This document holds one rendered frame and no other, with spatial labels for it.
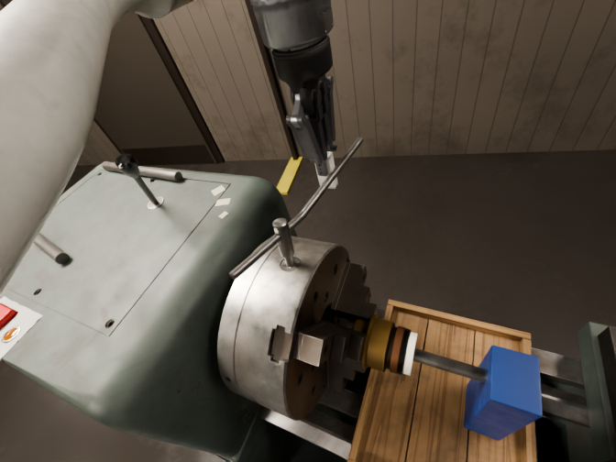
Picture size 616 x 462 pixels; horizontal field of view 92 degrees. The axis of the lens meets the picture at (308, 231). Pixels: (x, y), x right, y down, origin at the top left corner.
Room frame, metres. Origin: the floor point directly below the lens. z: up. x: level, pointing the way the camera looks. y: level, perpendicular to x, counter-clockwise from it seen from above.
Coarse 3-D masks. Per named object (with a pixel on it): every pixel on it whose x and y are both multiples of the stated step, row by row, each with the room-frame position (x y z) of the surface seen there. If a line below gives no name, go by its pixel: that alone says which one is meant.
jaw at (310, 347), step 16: (288, 336) 0.19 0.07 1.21; (304, 336) 0.19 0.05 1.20; (320, 336) 0.19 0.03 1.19; (336, 336) 0.19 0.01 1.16; (352, 336) 0.19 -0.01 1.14; (272, 352) 0.19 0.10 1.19; (288, 352) 0.18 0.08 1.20; (304, 352) 0.17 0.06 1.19; (320, 352) 0.16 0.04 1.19; (336, 352) 0.17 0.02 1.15; (352, 352) 0.18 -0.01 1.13
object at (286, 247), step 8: (272, 224) 0.31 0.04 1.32; (280, 224) 0.30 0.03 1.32; (280, 232) 0.30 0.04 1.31; (288, 232) 0.30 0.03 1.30; (280, 240) 0.30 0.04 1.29; (288, 240) 0.30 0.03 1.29; (280, 248) 0.30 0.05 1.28; (288, 248) 0.29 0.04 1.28; (288, 256) 0.29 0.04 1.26; (288, 264) 0.29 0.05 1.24
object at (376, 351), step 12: (360, 324) 0.22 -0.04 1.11; (372, 324) 0.21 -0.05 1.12; (384, 324) 0.20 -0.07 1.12; (372, 336) 0.19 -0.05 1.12; (384, 336) 0.18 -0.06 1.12; (396, 336) 0.18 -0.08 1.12; (408, 336) 0.18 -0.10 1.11; (372, 348) 0.17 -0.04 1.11; (384, 348) 0.17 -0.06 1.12; (396, 348) 0.16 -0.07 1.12; (372, 360) 0.16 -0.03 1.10; (384, 360) 0.15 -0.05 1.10; (396, 360) 0.15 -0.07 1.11; (396, 372) 0.14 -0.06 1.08
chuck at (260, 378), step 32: (320, 256) 0.30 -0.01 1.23; (256, 288) 0.27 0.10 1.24; (288, 288) 0.25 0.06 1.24; (320, 288) 0.27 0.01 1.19; (256, 320) 0.23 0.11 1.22; (288, 320) 0.21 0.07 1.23; (320, 320) 0.24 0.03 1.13; (256, 352) 0.19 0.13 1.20; (256, 384) 0.17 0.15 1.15; (288, 384) 0.15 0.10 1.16; (320, 384) 0.18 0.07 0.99; (288, 416) 0.13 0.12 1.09
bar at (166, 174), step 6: (108, 162) 0.78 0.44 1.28; (114, 162) 0.77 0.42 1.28; (108, 168) 0.76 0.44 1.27; (114, 168) 0.75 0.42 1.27; (144, 168) 0.68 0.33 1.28; (150, 168) 0.67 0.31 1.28; (144, 174) 0.67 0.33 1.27; (150, 174) 0.66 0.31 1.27; (156, 174) 0.65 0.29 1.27; (162, 174) 0.63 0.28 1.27; (168, 174) 0.62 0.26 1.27; (174, 174) 0.61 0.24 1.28; (180, 174) 0.62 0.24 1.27; (174, 180) 0.61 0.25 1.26; (180, 180) 0.61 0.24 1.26
